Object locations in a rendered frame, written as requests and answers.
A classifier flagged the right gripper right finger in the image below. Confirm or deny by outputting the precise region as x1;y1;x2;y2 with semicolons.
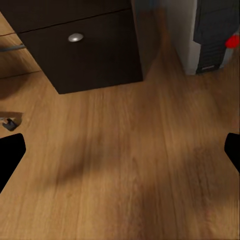
224;133;240;172

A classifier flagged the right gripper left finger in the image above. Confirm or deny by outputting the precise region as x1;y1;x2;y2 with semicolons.
0;132;26;193

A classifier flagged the swivel chair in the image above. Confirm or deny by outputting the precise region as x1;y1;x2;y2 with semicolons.
0;116;17;131

